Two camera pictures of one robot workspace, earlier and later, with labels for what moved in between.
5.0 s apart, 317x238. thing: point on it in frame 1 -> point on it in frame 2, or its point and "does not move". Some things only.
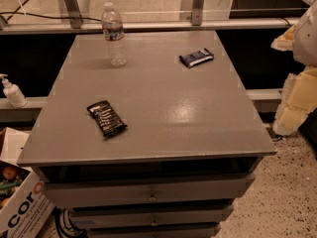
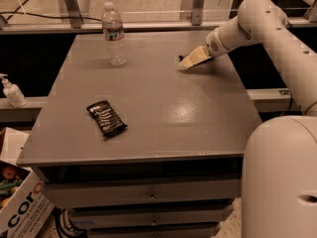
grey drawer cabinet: (160, 147) does not move
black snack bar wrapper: (107, 118) does not move
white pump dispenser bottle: (13, 93) does not move
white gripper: (307, 37) -> (214, 47)
